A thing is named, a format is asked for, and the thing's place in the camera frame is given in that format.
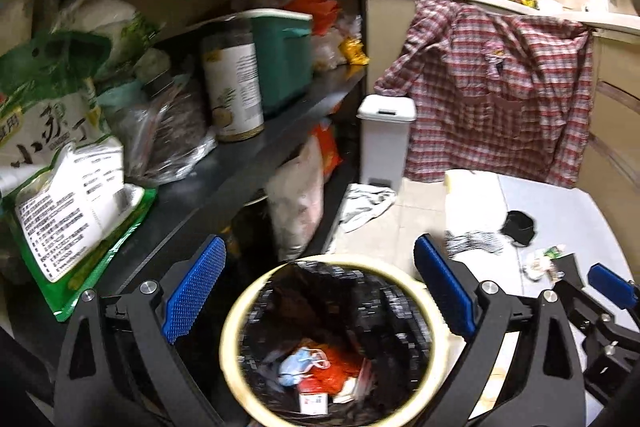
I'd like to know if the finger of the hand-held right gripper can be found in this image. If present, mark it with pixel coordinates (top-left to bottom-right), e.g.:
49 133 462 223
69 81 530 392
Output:
554 279 640 404
588 263 640 309

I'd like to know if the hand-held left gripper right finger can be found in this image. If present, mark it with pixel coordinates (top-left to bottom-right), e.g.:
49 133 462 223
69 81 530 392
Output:
414 234 587 427

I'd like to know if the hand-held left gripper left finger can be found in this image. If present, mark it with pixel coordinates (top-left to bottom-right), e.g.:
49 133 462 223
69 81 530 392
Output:
52 234 227 427

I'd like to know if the cream trash can black liner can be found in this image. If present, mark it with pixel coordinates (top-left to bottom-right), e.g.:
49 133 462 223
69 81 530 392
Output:
220 253 448 427

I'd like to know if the orange snack bag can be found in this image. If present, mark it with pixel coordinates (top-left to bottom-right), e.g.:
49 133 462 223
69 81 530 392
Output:
300 349 372 395

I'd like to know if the black white striped cloth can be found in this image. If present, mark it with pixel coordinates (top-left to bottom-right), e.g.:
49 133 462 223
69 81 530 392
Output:
444 229 504 259

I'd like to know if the crumpled white green wrapper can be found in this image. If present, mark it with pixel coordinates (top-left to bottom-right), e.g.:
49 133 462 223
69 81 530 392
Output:
521 245 567 281

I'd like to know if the white paper towel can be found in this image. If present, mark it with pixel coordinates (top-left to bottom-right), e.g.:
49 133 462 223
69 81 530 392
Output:
444 169 502 238

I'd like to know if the grey white floor cloth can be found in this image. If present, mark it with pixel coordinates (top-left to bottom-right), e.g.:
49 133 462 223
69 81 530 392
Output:
339 183 397 234

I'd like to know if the blue face mask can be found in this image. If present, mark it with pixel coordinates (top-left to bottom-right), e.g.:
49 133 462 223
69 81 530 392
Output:
277 347 333 385

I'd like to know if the pink white plastic bag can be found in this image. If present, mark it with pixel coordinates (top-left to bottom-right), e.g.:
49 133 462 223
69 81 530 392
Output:
265 137 326 263

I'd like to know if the white green printed package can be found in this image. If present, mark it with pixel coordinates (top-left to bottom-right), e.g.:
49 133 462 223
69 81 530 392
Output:
4 142 158 323

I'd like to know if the beige kitchen cabinet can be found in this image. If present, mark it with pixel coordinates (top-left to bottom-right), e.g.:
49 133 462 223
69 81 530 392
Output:
582 27 640 268

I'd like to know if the clear bag of dark grains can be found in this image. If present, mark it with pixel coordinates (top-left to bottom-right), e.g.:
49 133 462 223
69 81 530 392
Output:
99 72 217 186

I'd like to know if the white pedal bin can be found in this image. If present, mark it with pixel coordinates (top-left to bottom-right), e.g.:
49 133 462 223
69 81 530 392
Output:
356 94 417 188

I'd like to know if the white packet red label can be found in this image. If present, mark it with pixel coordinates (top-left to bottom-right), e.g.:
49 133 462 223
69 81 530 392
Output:
299 391 331 415

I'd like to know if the orange packet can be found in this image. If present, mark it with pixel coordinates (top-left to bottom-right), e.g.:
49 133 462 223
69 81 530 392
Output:
310 124 344 178

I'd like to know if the red plaid shirt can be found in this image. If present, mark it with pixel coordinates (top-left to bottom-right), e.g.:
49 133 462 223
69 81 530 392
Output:
375 0 593 185

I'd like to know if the jar with white label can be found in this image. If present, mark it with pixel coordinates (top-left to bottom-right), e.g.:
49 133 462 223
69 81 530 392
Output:
201 19 266 142

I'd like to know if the black shelf rack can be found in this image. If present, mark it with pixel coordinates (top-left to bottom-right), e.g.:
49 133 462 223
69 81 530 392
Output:
0 0 368 358

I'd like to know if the green white food bag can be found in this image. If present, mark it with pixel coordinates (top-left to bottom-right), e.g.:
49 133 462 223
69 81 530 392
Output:
0 27 113 192

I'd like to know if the teal storage box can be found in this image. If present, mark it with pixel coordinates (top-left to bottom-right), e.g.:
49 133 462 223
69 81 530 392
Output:
244 9 314 116

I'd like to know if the yellow snack packet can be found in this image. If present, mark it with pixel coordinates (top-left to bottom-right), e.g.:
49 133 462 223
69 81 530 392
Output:
339 37 369 66

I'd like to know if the cabbage in plastic bag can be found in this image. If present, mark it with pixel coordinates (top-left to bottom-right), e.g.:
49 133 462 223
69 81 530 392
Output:
52 0 163 75

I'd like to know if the orange plastic bag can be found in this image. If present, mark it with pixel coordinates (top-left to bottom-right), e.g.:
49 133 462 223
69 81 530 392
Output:
289 0 342 38

